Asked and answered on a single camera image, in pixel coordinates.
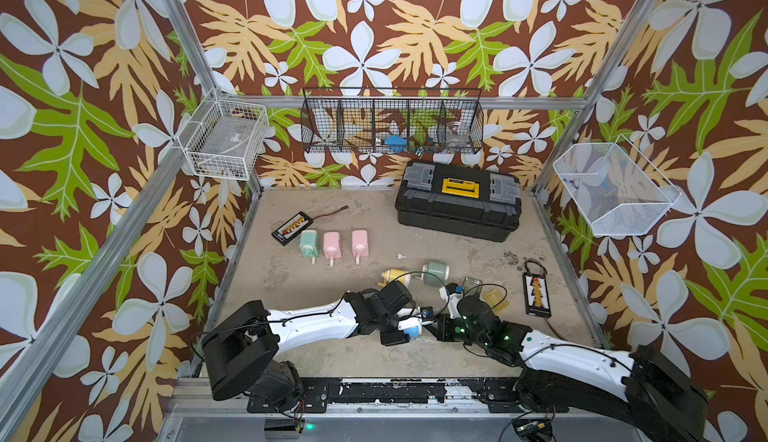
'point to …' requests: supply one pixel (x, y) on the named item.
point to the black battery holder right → (536, 294)
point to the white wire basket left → (221, 138)
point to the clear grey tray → (471, 286)
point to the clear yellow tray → (496, 300)
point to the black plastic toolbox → (459, 200)
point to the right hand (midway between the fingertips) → (420, 325)
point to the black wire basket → (391, 120)
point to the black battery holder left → (292, 228)
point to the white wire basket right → (618, 192)
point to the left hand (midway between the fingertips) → (407, 319)
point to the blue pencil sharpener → (411, 327)
